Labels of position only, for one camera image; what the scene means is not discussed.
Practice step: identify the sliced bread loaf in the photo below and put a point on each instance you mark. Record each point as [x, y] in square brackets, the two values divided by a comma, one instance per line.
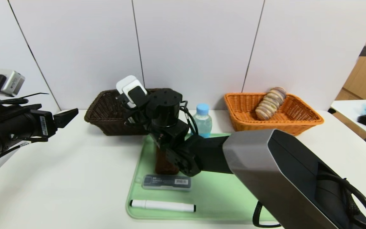
[270, 103]

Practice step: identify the white marker pen black cap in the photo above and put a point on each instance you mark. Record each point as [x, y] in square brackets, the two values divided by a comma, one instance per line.
[164, 205]

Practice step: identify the water bottle blue label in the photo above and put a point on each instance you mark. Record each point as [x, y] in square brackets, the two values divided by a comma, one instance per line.
[202, 119]

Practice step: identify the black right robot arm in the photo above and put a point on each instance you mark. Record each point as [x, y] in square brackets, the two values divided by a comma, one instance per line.
[281, 165]

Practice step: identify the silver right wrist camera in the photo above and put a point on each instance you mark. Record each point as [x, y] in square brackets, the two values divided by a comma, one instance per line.
[137, 95]

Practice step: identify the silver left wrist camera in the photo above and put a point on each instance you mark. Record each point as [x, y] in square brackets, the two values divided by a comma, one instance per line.
[11, 82]

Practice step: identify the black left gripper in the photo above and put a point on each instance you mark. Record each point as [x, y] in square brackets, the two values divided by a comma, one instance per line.
[45, 122]

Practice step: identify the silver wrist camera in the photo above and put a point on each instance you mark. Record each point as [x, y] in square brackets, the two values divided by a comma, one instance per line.
[11, 82]
[137, 95]

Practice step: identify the clear plastic case with barcode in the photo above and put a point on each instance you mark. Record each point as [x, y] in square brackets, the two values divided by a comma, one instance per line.
[165, 183]

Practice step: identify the white side table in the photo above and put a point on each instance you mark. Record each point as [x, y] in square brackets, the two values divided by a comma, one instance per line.
[348, 111]

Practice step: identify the brown rolled towel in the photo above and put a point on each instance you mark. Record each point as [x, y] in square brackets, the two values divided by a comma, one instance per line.
[162, 165]

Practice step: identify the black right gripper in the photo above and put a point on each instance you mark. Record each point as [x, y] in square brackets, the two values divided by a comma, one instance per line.
[137, 116]

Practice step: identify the orange wicker basket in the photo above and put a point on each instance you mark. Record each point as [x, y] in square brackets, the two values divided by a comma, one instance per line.
[291, 117]

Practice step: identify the light green plastic tray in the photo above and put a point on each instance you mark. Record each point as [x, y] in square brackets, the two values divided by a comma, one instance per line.
[214, 197]

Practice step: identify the dark brown wicker basket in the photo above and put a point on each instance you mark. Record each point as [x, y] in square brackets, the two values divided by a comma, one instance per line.
[103, 114]

